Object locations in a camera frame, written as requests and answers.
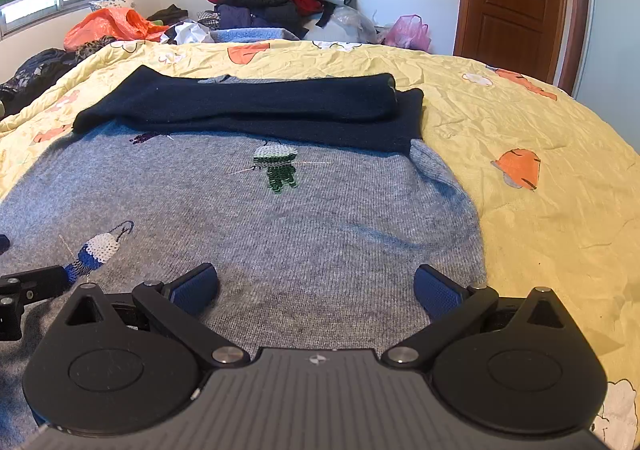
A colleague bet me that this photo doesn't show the grey navy knit sweater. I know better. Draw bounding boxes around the grey navy knit sweater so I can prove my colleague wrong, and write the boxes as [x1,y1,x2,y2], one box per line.
[0,64,490,450]

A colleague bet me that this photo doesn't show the dark clothes beside bed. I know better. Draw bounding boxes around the dark clothes beside bed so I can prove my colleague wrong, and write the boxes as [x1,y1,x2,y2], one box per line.
[1,36,116,118]

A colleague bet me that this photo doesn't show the yellow cartoon print bedsheet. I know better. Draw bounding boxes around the yellow cartoon print bedsheet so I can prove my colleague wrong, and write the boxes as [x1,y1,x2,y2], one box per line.
[1,40,639,449]

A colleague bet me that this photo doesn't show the white crumpled cloth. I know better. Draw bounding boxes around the white crumpled cloth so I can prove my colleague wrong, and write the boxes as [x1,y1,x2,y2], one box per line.
[160,20,215,46]

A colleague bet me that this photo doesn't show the pink plastic bag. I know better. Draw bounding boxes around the pink plastic bag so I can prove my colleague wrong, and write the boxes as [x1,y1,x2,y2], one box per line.
[384,14,431,52]

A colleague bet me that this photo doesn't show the light blue folded towel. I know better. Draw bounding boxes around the light blue folded towel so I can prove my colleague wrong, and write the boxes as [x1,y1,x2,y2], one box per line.
[209,27,298,43]

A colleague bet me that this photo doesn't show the orange plastic bag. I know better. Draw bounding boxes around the orange plastic bag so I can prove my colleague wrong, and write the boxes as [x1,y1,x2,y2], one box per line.
[63,8,168,51]

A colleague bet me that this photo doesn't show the black bag with green item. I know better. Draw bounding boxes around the black bag with green item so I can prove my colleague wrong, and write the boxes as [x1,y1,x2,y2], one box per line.
[146,4,189,26]

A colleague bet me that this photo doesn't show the clear plastic bag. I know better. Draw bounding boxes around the clear plastic bag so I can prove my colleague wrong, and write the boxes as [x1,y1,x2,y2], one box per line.
[305,6,378,43]

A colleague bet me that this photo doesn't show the blue white patterned pillow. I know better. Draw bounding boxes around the blue white patterned pillow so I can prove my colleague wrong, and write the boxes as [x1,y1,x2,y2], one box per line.
[90,0,134,12]

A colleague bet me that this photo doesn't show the brown wooden door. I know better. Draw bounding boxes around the brown wooden door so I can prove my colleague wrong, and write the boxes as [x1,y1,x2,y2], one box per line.
[454,0,591,94]

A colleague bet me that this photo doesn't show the window with metal frame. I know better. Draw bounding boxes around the window with metal frame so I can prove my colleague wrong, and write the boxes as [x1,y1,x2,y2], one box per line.
[1,0,102,38]

